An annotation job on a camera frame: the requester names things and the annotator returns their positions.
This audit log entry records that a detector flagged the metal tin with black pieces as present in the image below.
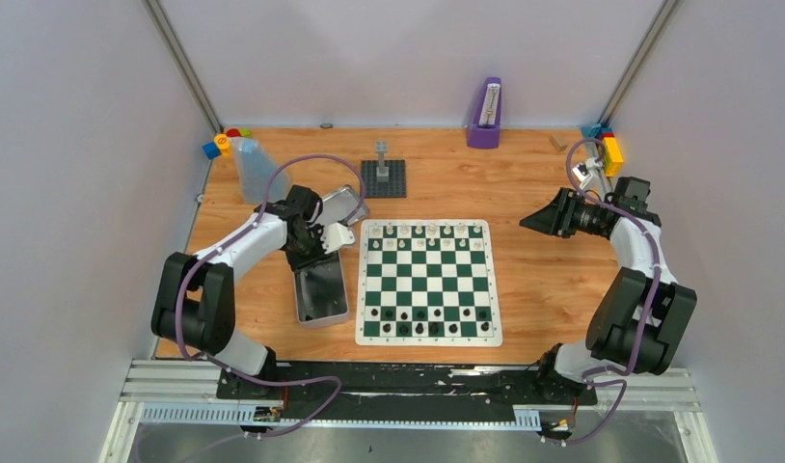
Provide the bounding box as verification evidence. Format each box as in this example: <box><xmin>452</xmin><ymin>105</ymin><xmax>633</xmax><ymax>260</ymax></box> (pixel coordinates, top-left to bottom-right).
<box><xmin>293</xmin><ymin>252</ymin><xmax>350</xmax><ymax>329</ymax></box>

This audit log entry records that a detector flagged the green white chess mat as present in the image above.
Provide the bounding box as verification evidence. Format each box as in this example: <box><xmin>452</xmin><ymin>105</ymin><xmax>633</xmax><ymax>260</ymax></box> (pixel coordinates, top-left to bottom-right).
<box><xmin>355</xmin><ymin>219</ymin><xmax>503</xmax><ymax>348</ymax></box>

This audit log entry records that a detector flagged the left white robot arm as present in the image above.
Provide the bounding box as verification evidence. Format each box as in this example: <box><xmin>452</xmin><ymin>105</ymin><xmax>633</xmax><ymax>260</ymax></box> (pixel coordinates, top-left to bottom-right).
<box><xmin>150</xmin><ymin>185</ymin><xmax>327</xmax><ymax>398</ymax></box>

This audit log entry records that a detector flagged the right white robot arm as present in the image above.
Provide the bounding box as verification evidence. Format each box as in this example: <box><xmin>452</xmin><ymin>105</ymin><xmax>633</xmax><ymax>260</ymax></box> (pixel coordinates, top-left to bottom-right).
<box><xmin>520</xmin><ymin>177</ymin><xmax>697</xmax><ymax>403</ymax></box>

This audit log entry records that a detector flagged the metal tin lid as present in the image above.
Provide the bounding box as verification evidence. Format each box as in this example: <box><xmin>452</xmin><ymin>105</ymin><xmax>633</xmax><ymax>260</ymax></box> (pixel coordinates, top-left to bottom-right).
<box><xmin>316</xmin><ymin>185</ymin><xmax>369</xmax><ymax>227</ymax></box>

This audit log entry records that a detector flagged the yellow toy block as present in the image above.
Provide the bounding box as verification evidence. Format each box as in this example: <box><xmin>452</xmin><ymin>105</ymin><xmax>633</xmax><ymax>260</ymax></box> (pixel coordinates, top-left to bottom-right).
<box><xmin>602</xmin><ymin>136</ymin><xmax>624</xmax><ymax>177</ymax></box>

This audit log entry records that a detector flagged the small wooden block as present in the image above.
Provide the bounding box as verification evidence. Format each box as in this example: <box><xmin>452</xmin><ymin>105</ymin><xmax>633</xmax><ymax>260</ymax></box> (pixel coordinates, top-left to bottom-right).
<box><xmin>549</xmin><ymin>135</ymin><xmax>568</xmax><ymax>152</ymax></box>

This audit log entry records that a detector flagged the translucent blue plastic container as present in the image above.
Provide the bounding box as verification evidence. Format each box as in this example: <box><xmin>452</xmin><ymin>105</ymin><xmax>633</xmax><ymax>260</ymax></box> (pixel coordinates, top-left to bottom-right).
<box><xmin>230</xmin><ymin>137</ymin><xmax>279</xmax><ymax>204</ymax></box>

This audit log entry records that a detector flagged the dark grey lego baseplate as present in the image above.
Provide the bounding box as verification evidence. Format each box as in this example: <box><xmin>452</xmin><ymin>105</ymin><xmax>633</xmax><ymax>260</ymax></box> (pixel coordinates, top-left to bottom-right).
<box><xmin>360</xmin><ymin>160</ymin><xmax>407</xmax><ymax>199</ymax></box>

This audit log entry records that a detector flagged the purple metronome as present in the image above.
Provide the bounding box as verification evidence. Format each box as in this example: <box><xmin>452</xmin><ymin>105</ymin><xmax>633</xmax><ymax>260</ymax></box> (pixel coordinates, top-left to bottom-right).
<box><xmin>466</xmin><ymin>77</ymin><xmax>502</xmax><ymax>150</ymax></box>

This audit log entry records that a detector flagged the grey lego tower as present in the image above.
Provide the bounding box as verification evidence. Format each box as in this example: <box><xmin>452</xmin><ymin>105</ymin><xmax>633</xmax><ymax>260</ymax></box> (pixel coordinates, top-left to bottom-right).
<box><xmin>375</xmin><ymin>140</ymin><xmax>390</xmax><ymax>182</ymax></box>

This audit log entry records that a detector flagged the colourful toy blocks left corner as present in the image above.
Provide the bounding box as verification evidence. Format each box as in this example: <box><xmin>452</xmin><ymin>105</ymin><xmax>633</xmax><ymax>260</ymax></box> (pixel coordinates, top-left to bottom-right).
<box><xmin>202</xmin><ymin>127</ymin><xmax>252</xmax><ymax>160</ymax></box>

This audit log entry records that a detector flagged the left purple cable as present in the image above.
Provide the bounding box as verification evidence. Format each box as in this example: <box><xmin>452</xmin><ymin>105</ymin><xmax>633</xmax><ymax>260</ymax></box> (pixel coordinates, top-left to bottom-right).
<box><xmin>130</xmin><ymin>153</ymin><xmax>366</xmax><ymax>463</ymax></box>

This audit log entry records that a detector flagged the purple cable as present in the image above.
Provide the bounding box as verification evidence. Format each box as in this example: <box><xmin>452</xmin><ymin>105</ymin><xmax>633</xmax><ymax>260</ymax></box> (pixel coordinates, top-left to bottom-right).
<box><xmin>130</xmin><ymin>153</ymin><xmax>366</xmax><ymax>463</ymax></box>
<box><xmin>536</xmin><ymin>137</ymin><xmax>663</xmax><ymax>447</ymax></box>

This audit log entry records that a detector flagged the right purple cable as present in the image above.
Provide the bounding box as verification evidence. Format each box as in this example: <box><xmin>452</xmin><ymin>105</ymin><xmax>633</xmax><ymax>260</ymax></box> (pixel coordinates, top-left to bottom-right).
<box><xmin>536</xmin><ymin>137</ymin><xmax>663</xmax><ymax>447</ymax></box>

